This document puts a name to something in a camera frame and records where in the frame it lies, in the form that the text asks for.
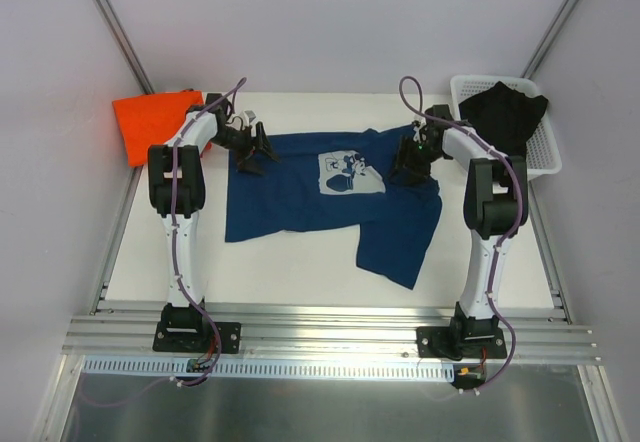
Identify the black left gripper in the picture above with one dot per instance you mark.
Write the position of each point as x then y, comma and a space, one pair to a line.
250, 147

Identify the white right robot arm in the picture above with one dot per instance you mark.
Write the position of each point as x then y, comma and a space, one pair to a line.
495, 206

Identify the blue t shirt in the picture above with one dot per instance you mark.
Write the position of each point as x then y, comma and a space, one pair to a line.
332, 180

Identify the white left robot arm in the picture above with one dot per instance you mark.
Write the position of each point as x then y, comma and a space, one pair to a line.
177, 192

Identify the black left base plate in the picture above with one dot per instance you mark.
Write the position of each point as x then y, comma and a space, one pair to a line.
227, 337

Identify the folded orange t shirt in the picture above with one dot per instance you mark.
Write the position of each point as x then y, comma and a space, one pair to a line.
148, 120

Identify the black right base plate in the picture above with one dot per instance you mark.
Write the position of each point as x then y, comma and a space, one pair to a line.
441, 342

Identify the white plastic basket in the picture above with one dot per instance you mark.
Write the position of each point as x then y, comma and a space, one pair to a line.
543, 156

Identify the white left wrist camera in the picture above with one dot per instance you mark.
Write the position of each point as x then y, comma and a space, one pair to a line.
248, 117

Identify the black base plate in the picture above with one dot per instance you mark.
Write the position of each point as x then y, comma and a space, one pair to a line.
227, 337
441, 342

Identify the white slotted cable duct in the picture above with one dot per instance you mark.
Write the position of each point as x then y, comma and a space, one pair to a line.
271, 369

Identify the aluminium mounting rail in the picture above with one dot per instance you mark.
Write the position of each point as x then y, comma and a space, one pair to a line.
543, 336

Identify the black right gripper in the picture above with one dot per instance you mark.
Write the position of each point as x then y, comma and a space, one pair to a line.
409, 160

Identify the black t shirt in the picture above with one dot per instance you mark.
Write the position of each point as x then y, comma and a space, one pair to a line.
505, 117

